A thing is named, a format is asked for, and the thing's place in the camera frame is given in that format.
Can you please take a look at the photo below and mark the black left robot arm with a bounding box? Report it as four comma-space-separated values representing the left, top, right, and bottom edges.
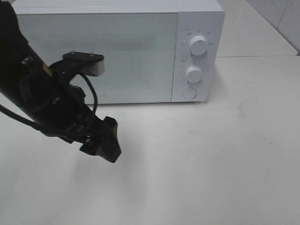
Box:
0, 1, 121, 163

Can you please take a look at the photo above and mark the white microwave door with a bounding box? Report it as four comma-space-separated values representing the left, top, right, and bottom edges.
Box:
18, 13, 177, 103

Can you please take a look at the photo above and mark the upper white power knob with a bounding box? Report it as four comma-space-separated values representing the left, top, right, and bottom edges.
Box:
188, 34, 208, 56

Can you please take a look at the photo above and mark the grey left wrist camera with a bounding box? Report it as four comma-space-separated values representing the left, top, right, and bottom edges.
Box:
62, 52, 105, 77

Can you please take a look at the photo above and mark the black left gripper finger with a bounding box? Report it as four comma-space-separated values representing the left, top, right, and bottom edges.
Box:
80, 116, 121, 163

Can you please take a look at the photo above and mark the white microwave oven body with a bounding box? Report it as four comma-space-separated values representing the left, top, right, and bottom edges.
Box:
12, 0, 225, 102

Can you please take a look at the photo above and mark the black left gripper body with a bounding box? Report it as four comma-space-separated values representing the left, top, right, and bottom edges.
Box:
22, 60, 98, 143

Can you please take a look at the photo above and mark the round white door button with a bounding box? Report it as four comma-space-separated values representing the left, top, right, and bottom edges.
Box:
182, 88, 197, 99

